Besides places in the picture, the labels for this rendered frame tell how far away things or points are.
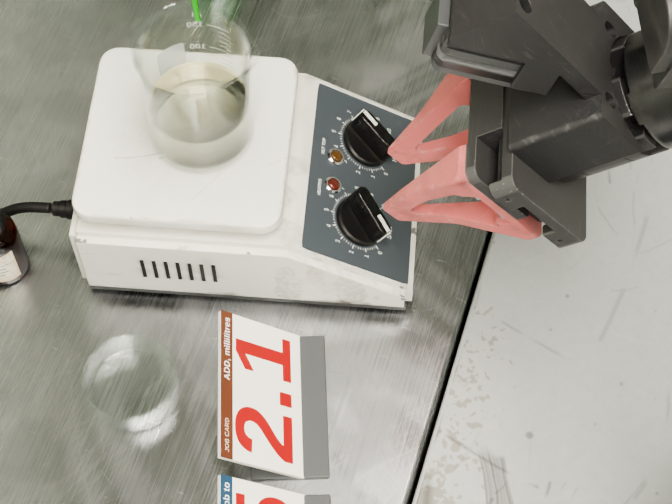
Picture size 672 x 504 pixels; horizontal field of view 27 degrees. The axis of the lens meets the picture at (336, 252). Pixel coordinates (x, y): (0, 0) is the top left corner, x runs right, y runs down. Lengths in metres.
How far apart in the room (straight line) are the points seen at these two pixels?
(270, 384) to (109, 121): 0.18
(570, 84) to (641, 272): 0.28
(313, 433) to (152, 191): 0.17
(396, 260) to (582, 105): 0.23
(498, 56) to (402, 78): 0.34
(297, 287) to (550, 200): 0.21
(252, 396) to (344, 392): 0.06
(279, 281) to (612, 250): 0.21
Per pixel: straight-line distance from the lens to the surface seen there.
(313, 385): 0.83
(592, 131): 0.64
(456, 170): 0.67
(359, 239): 0.82
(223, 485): 0.77
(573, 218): 0.69
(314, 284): 0.82
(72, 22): 0.99
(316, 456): 0.81
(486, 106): 0.68
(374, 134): 0.85
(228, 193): 0.80
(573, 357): 0.85
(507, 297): 0.87
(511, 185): 0.65
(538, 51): 0.61
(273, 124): 0.82
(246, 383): 0.80
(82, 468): 0.83
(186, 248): 0.81
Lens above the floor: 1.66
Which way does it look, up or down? 60 degrees down
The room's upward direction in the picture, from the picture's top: straight up
